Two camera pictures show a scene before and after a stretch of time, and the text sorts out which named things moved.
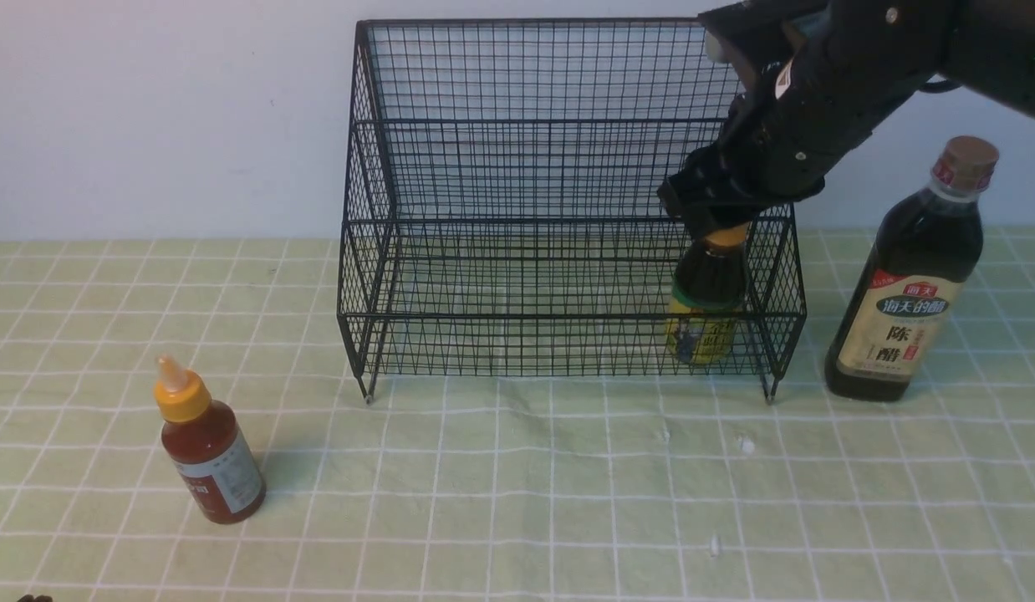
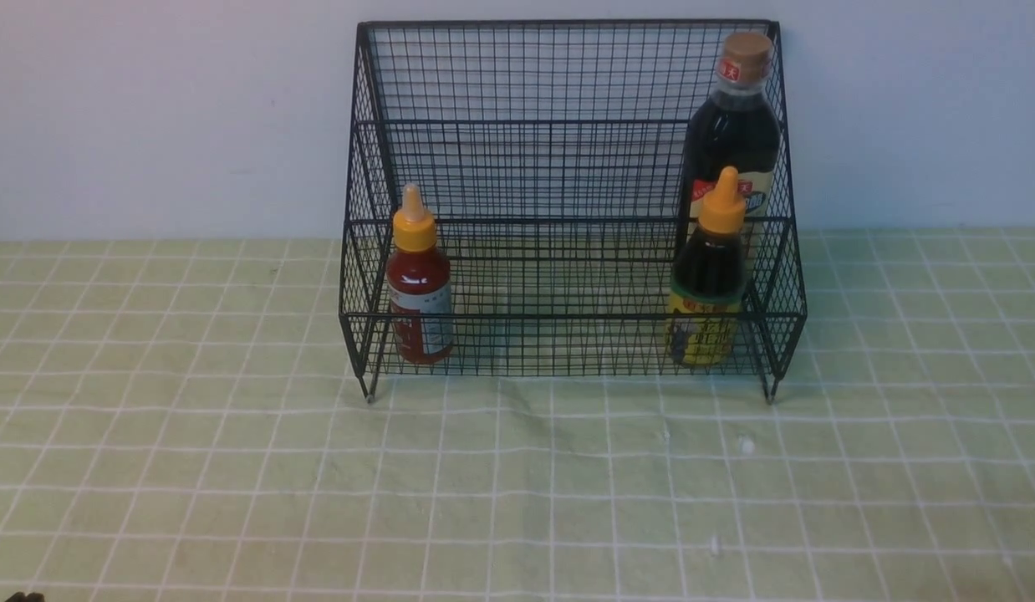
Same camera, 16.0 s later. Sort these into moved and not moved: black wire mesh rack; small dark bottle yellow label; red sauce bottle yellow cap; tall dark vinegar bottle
Moved: red sauce bottle yellow cap; tall dark vinegar bottle
Not moved: black wire mesh rack; small dark bottle yellow label
